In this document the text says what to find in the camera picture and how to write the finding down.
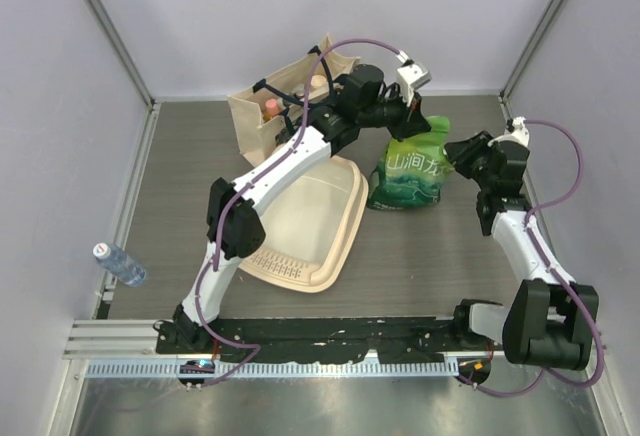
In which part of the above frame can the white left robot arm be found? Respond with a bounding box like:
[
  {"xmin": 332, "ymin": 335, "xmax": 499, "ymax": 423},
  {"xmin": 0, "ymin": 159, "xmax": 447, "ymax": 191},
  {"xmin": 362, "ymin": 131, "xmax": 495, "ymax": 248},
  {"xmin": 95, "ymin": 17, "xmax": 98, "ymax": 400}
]
[{"xmin": 173, "ymin": 61, "xmax": 431, "ymax": 355}]

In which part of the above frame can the perforated cable duct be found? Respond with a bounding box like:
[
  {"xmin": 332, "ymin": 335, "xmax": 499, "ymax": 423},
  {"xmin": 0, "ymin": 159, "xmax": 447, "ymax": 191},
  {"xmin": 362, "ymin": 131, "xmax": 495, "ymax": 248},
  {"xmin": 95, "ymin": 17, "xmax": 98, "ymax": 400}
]
[{"xmin": 85, "ymin": 355, "xmax": 459, "ymax": 379}]

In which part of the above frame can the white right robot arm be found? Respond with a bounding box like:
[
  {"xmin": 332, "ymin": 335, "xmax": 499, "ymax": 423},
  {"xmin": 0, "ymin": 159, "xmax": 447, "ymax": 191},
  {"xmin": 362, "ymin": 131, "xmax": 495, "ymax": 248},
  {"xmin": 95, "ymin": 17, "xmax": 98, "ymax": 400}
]
[{"xmin": 445, "ymin": 131, "xmax": 599, "ymax": 371}]

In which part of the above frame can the green litter bag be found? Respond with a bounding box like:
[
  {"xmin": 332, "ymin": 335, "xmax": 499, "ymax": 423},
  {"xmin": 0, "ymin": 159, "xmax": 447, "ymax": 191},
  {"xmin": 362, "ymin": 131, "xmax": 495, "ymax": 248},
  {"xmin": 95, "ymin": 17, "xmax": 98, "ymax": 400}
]
[{"xmin": 366, "ymin": 116, "xmax": 454, "ymax": 211}]

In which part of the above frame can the cream plastic litter box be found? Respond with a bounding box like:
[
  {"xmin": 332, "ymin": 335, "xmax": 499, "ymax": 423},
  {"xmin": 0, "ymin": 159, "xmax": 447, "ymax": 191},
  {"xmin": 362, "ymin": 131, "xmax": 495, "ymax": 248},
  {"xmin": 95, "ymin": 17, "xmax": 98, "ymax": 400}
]
[{"xmin": 240, "ymin": 156, "xmax": 369, "ymax": 293}]

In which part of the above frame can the pink capped bottle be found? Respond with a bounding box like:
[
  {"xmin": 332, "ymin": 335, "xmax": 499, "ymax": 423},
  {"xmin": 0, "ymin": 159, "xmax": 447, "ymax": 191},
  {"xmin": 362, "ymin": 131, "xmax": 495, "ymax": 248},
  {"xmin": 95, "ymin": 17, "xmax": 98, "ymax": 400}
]
[{"xmin": 263, "ymin": 98, "xmax": 281, "ymax": 121}]

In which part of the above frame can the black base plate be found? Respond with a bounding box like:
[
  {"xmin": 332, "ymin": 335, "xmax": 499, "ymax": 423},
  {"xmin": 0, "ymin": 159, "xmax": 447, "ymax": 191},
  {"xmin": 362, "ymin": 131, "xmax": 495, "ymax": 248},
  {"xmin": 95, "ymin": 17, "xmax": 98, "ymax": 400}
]
[{"xmin": 153, "ymin": 317, "xmax": 499, "ymax": 364}]

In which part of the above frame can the beige capped bottle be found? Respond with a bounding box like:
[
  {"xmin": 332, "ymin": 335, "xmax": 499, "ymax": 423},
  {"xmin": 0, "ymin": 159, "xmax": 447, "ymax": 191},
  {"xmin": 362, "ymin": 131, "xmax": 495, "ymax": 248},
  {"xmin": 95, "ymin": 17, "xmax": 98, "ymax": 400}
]
[{"xmin": 311, "ymin": 74, "xmax": 327, "ymax": 90}]

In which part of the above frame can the beige canvas tote bag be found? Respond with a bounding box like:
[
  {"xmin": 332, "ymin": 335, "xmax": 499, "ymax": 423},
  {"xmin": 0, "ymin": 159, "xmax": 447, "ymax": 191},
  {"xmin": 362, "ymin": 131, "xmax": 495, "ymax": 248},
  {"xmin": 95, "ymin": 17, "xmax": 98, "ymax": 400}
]
[{"xmin": 227, "ymin": 37, "xmax": 360, "ymax": 166}]

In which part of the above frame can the clear water bottle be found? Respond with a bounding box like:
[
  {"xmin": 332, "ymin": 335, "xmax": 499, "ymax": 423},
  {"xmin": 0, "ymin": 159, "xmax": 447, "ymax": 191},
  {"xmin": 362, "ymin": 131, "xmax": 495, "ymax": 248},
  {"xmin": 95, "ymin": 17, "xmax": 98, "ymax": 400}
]
[{"xmin": 92, "ymin": 242, "xmax": 147, "ymax": 287}]

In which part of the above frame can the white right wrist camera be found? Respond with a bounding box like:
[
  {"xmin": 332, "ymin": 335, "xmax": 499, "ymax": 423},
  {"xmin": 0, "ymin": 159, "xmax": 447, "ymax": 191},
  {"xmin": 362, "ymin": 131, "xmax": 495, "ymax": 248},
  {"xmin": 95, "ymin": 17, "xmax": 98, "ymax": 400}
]
[{"xmin": 488, "ymin": 117, "xmax": 530, "ymax": 148}]

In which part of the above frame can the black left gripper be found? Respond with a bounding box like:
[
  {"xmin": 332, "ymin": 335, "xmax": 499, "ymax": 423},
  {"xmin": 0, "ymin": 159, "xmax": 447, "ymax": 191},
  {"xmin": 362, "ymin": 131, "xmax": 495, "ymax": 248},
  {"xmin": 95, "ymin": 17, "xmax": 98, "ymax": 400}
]
[{"xmin": 357, "ymin": 82, "xmax": 431, "ymax": 143}]

